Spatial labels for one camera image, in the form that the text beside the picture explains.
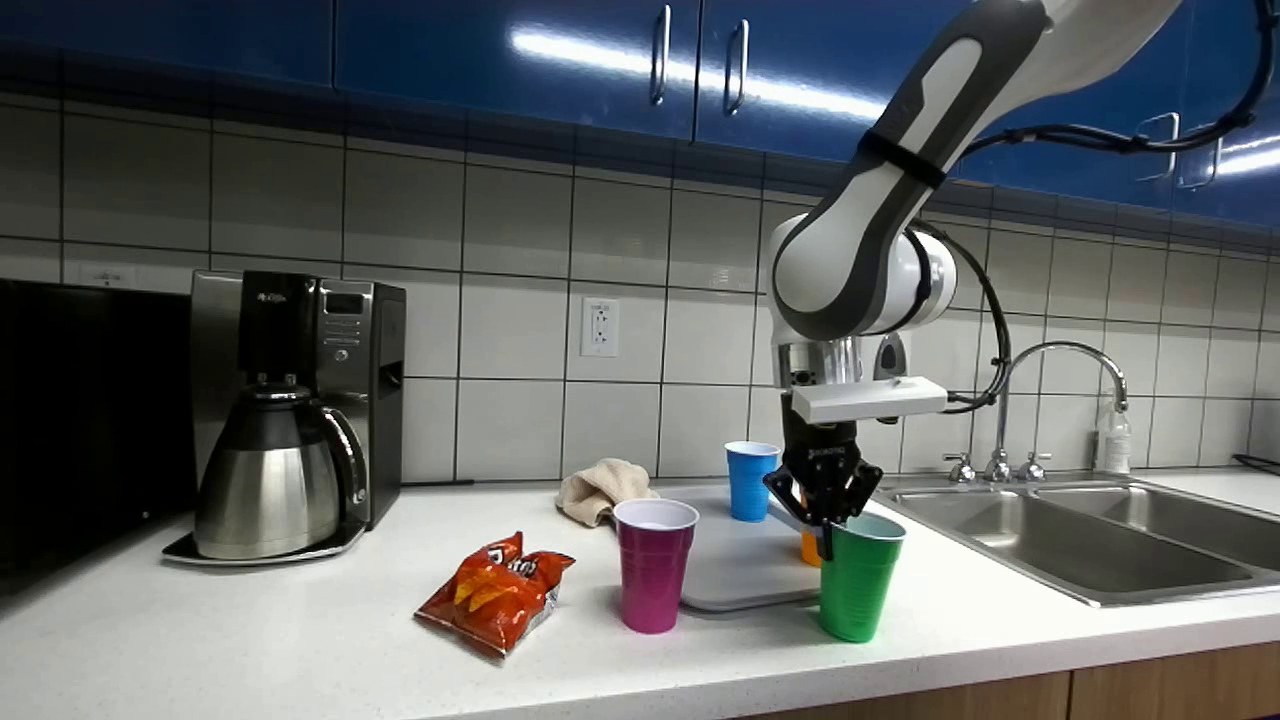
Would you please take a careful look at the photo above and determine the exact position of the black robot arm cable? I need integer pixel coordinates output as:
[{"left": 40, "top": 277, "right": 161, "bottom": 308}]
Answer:
[{"left": 924, "top": 0, "right": 1280, "bottom": 415}]

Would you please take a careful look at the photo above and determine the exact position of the clear soap bottle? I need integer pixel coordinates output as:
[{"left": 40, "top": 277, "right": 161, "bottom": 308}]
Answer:
[{"left": 1090, "top": 398, "right": 1134, "bottom": 479}]

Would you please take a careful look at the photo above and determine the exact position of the stainless steel double sink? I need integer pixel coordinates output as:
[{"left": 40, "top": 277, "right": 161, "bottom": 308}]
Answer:
[{"left": 871, "top": 473, "right": 1280, "bottom": 611}]

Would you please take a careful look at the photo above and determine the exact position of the silver wall cabinet handle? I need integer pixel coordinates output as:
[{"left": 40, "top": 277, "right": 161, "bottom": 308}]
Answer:
[
  {"left": 642, "top": 0, "right": 674, "bottom": 112},
  {"left": 720, "top": 12, "right": 755, "bottom": 119},
  {"left": 1187, "top": 116, "right": 1229, "bottom": 193},
  {"left": 1140, "top": 108, "right": 1187, "bottom": 184}
]

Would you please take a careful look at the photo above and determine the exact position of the beige crumpled cloth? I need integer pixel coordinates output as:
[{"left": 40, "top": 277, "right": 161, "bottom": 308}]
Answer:
[{"left": 551, "top": 455, "right": 657, "bottom": 534}]

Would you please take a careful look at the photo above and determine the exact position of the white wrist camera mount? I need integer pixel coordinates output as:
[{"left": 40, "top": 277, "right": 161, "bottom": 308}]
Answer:
[{"left": 783, "top": 373, "right": 953, "bottom": 430}]

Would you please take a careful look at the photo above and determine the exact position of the white wall soap dispenser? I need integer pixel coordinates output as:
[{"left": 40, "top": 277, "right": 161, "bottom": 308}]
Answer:
[{"left": 851, "top": 328, "right": 919, "bottom": 384}]

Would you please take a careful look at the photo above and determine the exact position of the white wall outlet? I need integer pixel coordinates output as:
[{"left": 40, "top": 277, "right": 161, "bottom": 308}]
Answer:
[{"left": 576, "top": 293, "right": 622, "bottom": 361}]

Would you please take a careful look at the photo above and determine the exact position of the wooden base cabinet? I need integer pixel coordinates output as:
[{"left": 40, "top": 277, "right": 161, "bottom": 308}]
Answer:
[{"left": 755, "top": 637, "right": 1280, "bottom": 720}]

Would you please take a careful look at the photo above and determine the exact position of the stainless steel coffee carafe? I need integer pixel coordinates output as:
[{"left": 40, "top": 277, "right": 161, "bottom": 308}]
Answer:
[{"left": 191, "top": 387, "right": 370, "bottom": 564}]

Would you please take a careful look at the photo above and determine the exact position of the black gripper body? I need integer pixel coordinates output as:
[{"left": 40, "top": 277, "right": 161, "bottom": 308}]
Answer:
[{"left": 783, "top": 406, "right": 861, "bottom": 473}]

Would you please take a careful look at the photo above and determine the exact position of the blue plastic cup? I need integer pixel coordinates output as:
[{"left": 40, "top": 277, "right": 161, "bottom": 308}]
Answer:
[{"left": 720, "top": 439, "right": 783, "bottom": 527}]

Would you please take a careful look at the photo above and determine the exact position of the chrome gooseneck faucet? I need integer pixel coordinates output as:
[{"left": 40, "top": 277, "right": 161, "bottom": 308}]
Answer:
[{"left": 940, "top": 335, "right": 1134, "bottom": 488}]

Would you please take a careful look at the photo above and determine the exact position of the green plastic cup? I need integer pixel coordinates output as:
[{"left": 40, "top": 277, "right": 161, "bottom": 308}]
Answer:
[{"left": 810, "top": 511, "right": 907, "bottom": 650}]

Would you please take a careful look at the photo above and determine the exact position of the grey plastic tray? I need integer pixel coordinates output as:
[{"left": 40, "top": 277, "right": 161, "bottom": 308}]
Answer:
[{"left": 657, "top": 483, "right": 827, "bottom": 621}]

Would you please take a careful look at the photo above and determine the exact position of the blue glossy wall cabinet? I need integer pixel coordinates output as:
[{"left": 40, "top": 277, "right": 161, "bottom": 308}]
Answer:
[{"left": 0, "top": 0, "right": 1280, "bottom": 241}]

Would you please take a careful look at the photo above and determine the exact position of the black steel coffee maker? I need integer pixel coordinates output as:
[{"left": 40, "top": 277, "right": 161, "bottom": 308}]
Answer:
[{"left": 161, "top": 270, "right": 409, "bottom": 572}]

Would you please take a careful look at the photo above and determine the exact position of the maroon plastic cup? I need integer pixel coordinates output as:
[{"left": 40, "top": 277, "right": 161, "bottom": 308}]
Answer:
[{"left": 606, "top": 495, "right": 705, "bottom": 637}]

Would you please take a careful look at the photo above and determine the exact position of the orange chips bag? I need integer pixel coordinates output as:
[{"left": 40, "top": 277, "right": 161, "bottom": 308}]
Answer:
[{"left": 411, "top": 527, "right": 581, "bottom": 664}]

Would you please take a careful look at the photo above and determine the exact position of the black microwave oven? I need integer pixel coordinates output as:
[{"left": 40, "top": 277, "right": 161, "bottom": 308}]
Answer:
[{"left": 0, "top": 277, "right": 198, "bottom": 593}]

